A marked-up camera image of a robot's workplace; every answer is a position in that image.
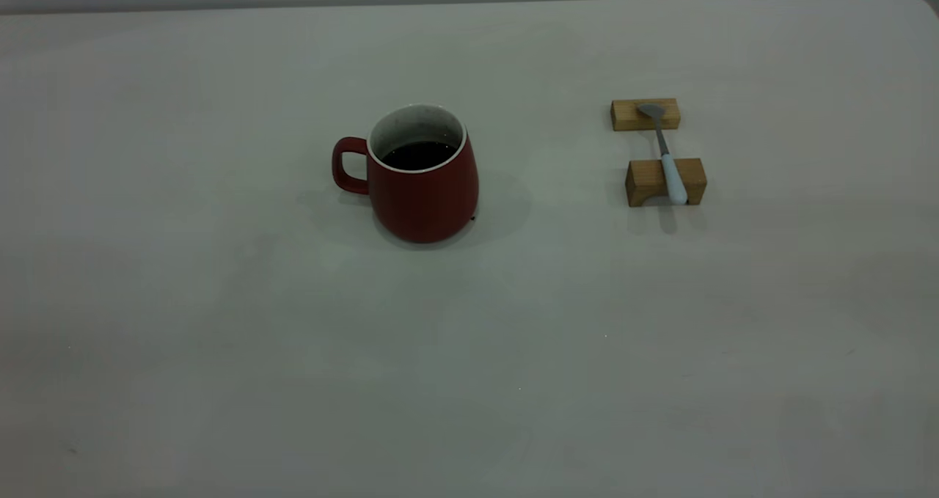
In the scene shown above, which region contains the red ceramic mug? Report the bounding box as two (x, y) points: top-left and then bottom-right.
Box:
(332, 103), (481, 245)

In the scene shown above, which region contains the metal spoon with white handle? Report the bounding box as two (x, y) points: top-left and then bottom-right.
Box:
(636, 103), (689, 206)

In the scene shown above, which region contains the dark coffee liquid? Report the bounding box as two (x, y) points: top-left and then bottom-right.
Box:
(380, 141), (459, 172)

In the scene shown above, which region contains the arched wooden block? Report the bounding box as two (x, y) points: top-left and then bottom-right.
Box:
(625, 158), (708, 208)

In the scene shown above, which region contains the rectangular wooden block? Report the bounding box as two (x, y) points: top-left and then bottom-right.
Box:
(610, 98), (682, 132)

